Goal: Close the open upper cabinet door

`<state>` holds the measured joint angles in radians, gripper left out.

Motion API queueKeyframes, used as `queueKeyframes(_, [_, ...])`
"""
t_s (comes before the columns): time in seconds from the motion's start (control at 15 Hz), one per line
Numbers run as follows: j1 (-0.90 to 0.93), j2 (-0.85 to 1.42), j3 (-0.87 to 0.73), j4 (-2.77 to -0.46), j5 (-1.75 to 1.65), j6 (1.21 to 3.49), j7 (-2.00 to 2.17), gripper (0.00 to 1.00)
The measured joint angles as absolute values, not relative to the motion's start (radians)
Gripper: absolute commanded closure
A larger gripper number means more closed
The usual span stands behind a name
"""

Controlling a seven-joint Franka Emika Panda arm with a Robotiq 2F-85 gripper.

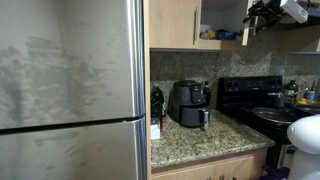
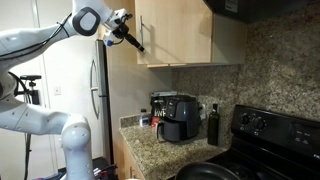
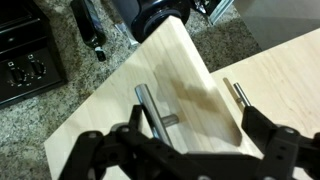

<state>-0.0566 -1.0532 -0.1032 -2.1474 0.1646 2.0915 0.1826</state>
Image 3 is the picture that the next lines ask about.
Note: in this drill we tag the black air fryer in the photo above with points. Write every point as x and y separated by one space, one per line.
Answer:
156 13

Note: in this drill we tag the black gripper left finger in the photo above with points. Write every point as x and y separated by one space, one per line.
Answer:
110 156

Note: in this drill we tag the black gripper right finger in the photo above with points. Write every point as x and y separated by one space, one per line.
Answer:
286 150

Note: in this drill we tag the black stove knob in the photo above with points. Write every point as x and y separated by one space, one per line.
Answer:
16 76
37 67

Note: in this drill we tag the light wood cabinet door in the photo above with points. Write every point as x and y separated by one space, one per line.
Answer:
173 66
283 76

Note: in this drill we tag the black electric stove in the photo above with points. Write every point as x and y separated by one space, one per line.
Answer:
23 40

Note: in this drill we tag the dark olive oil bottle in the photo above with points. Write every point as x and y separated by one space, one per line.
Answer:
88 26

